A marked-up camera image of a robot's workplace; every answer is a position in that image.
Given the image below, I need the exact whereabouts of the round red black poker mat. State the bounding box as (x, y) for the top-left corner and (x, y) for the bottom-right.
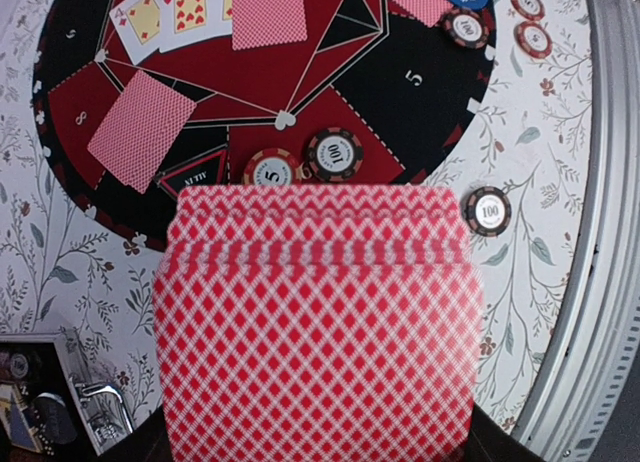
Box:
(33, 0), (494, 251)

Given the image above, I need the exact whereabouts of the floral table cloth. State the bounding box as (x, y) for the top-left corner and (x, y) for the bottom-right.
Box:
(1, 0), (592, 432)

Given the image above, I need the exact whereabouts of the pink playing card deck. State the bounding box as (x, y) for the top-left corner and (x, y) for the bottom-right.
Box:
(153, 185), (484, 461)

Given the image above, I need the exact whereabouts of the single pink playing card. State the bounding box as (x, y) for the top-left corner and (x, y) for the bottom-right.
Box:
(87, 71), (197, 193)

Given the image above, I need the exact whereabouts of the front aluminium rail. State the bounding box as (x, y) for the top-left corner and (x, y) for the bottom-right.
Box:
(512, 0), (639, 461)

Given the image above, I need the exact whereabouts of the orange chip stack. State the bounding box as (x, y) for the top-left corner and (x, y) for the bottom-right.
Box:
(514, 21), (552, 59)

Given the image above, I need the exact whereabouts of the triangular dealer button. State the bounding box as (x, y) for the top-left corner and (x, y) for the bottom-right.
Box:
(154, 148), (227, 200)

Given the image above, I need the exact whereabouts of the ten of hearts card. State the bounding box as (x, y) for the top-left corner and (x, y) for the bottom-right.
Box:
(159, 0), (232, 53)

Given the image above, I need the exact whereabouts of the orange chip sector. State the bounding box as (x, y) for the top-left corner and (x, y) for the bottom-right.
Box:
(242, 148), (302, 186)

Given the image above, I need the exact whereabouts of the pink card mat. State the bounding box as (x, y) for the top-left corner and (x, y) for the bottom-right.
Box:
(232, 0), (307, 51)

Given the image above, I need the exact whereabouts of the dark chip sector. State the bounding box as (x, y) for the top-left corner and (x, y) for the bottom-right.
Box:
(440, 7), (490, 49)
(306, 127), (364, 183)

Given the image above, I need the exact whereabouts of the aluminium poker chip case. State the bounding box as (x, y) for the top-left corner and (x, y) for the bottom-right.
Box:
(1, 333), (136, 461)

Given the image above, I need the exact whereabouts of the dark chip bottom sector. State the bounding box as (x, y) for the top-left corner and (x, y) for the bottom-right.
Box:
(440, 7), (490, 49)

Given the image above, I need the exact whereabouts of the dark brown chip stack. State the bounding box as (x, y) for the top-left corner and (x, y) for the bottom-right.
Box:
(462, 186), (512, 237)

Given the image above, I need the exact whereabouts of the four of diamonds card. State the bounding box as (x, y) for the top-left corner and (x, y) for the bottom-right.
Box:
(109, 0), (160, 65)

